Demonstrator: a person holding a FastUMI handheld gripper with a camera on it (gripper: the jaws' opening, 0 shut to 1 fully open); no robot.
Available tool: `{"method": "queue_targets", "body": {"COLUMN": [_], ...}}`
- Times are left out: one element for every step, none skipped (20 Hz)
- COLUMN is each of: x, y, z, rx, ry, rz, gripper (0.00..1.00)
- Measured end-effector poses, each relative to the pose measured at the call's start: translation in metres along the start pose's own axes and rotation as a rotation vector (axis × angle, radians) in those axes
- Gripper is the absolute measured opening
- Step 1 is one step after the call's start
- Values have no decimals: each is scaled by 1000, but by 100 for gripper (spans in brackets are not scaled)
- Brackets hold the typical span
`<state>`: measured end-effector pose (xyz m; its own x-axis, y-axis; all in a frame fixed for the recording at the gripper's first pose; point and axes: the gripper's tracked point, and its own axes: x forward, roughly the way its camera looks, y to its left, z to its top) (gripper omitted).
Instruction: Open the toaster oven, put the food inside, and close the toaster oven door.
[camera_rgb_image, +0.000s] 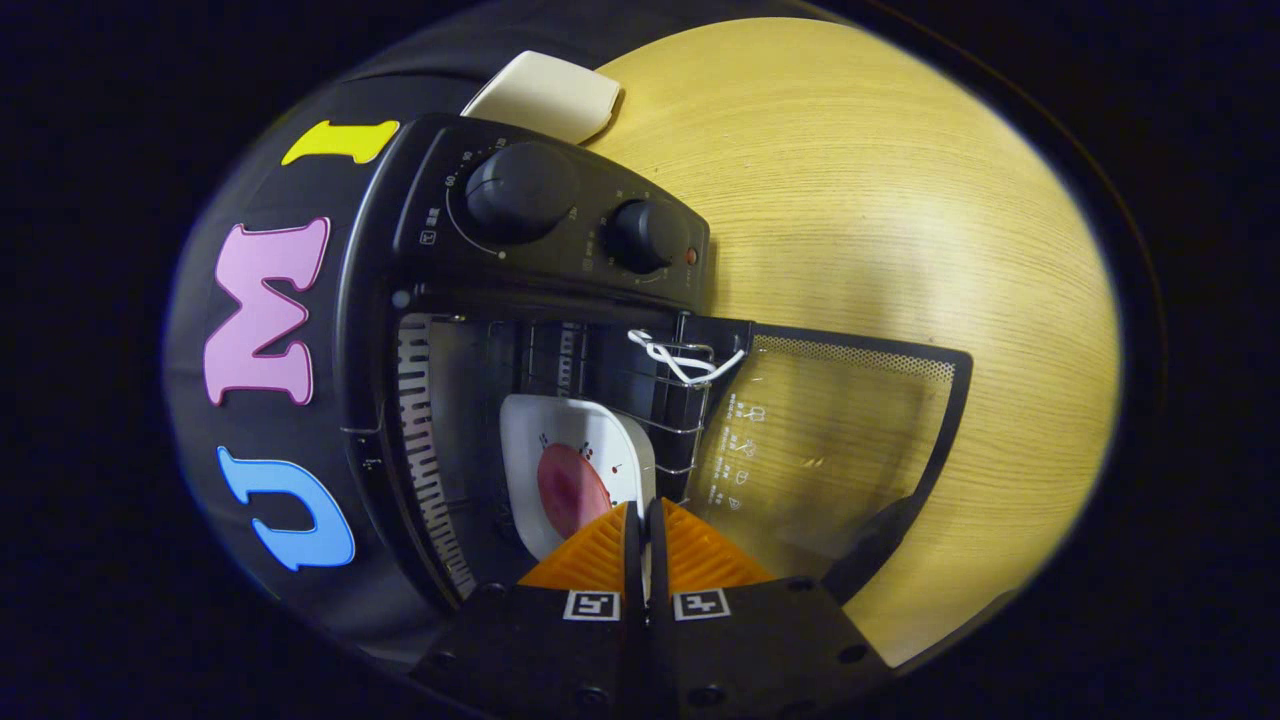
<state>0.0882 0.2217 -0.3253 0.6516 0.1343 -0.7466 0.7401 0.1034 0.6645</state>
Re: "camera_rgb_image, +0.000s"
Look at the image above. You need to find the white square plate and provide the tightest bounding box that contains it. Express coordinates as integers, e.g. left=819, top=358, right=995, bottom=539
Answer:
left=499, top=394, right=658, bottom=563

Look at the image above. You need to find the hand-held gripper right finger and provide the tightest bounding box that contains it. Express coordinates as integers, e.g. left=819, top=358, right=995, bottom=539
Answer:
left=645, top=497, right=896, bottom=720

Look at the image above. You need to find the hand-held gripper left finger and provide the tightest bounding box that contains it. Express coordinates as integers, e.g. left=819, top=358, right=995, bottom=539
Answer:
left=410, top=502, right=646, bottom=720

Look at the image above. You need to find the black toaster oven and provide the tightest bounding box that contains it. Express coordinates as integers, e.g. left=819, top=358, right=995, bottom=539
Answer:
left=335, top=113, right=974, bottom=613

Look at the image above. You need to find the white bread toaster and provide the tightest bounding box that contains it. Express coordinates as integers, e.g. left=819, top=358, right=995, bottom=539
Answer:
left=461, top=50, right=623, bottom=146

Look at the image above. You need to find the white string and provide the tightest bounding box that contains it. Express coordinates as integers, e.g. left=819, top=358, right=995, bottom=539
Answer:
left=628, top=329, right=747, bottom=387

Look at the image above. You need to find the pink food slice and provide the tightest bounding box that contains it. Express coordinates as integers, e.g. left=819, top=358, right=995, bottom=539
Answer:
left=536, top=443, right=613, bottom=541

